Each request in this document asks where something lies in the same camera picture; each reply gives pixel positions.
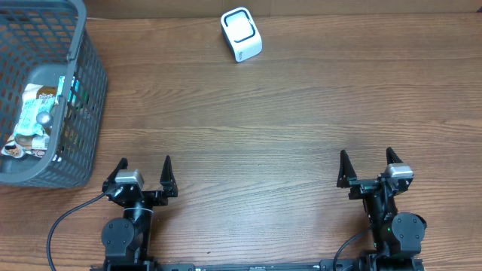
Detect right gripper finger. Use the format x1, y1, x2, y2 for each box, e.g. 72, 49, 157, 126
386, 147, 403, 165
337, 150, 357, 188

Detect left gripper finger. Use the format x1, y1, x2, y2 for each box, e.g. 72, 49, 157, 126
160, 155, 178, 197
105, 157, 128, 184

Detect mint green snack bar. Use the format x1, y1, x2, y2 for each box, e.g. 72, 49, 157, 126
14, 97, 55, 136

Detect brown snack pouch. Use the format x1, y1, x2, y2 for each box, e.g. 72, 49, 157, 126
1, 84, 58, 159

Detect yellow oil bottle silver cap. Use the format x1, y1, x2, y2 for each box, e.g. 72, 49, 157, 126
36, 111, 53, 128

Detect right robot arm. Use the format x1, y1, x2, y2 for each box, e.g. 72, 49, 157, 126
332, 147, 427, 271

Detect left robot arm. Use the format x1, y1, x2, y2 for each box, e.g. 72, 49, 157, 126
101, 156, 178, 270

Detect white barcode scanner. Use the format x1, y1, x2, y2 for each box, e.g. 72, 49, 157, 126
220, 7, 263, 62

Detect grey plastic mesh basket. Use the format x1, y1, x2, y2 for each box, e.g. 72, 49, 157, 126
1, 1, 108, 187

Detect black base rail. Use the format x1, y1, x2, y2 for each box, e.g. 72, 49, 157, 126
89, 259, 426, 271

